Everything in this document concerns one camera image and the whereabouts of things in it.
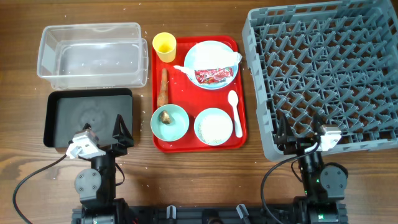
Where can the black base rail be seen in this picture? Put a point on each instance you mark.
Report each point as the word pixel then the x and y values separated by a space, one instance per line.
pixel 202 215

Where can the red snack wrapper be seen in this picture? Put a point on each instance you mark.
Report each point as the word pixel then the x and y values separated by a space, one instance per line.
pixel 212 76

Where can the red serving tray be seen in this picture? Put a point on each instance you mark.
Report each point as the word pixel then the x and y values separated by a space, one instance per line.
pixel 193 99

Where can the light blue rice bowl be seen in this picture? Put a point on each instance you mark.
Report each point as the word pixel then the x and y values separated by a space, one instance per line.
pixel 206 112

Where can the light blue plate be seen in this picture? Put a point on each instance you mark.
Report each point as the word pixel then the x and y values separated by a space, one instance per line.
pixel 215 86

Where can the grey dishwasher rack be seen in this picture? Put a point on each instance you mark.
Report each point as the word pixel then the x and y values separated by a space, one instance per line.
pixel 335 59

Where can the yellow plastic cup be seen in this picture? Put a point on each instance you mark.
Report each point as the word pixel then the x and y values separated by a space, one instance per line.
pixel 165 46

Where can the white rice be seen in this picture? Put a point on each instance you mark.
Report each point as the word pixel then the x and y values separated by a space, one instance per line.
pixel 214 129

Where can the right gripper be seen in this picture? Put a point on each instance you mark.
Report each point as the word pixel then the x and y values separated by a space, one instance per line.
pixel 298 145

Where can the clear plastic waste bin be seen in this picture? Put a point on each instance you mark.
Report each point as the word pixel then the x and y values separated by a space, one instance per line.
pixel 89 56

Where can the brown food scrap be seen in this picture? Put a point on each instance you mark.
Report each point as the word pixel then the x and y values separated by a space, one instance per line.
pixel 165 117

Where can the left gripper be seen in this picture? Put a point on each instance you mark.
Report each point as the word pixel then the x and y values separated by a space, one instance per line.
pixel 123 139

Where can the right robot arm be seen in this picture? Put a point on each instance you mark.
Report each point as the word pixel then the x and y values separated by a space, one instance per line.
pixel 323 183

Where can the green bowl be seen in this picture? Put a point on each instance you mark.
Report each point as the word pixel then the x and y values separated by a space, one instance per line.
pixel 176 129

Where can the black waste tray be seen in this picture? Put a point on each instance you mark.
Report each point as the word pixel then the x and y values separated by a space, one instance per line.
pixel 69 111

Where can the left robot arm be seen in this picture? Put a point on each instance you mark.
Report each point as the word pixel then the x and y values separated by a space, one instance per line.
pixel 96 186

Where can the white napkin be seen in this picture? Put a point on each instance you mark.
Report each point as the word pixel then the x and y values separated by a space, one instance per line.
pixel 209 55

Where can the white plastic spoon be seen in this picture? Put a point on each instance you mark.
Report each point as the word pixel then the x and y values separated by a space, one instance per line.
pixel 233 101

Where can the orange carrot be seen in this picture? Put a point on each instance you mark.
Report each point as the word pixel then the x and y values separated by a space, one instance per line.
pixel 163 97

